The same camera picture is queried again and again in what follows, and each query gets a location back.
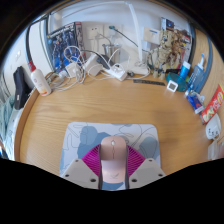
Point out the red chips can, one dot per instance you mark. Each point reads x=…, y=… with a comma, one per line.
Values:
x=213, y=105

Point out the blue white snack packet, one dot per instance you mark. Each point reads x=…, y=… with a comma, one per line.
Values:
x=195, y=103

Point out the white blue-cloud mouse pad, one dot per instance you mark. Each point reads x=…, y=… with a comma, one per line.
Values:
x=86, y=136

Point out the small white digital clock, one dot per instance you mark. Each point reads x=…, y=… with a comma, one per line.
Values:
x=172, y=86

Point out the blue model kit box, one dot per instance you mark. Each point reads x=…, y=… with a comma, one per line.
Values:
x=63, y=43

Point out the white mug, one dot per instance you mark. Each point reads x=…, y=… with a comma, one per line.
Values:
x=212, y=127

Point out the blue bottle white cap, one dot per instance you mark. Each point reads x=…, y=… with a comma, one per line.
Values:
x=185, y=70

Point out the small white charger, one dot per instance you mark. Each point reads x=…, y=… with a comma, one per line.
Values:
x=72, y=70

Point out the light wooden wardrobe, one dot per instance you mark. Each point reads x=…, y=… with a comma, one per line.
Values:
x=210, y=66

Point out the white power strip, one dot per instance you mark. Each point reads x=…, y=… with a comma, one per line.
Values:
x=117, y=72

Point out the clear glass jar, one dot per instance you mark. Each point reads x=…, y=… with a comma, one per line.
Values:
x=110, y=53

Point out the teal blanket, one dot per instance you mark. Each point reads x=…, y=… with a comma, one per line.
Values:
x=6, y=116

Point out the brown tree-creature figure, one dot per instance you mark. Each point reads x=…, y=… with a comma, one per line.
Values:
x=165, y=53

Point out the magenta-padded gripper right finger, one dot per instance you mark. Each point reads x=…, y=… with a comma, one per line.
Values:
x=143, y=170

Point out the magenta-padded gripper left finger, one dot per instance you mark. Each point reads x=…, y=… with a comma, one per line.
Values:
x=81, y=171

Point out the colourful poster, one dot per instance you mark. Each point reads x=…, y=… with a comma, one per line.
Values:
x=183, y=36

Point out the white blue-labelled box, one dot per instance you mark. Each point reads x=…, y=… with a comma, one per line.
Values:
x=151, y=35

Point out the clear plastic lidded container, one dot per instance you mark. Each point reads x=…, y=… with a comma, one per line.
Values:
x=215, y=150

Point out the plaid bedding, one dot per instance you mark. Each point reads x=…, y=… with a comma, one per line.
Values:
x=13, y=136

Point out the white wall socket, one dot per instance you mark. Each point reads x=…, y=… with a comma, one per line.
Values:
x=93, y=32
x=116, y=30

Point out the large white charger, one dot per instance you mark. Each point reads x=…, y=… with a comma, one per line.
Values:
x=93, y=66

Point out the black ruler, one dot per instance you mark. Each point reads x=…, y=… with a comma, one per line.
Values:
x=149, y=82

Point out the white desk lamp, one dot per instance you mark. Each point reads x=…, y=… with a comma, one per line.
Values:
x=141, y=69

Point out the white bottle red cap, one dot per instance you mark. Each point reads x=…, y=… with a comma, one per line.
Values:
x=40, y=81

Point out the pink computer mouse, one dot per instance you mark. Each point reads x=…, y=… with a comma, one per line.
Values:
x=113, y=156

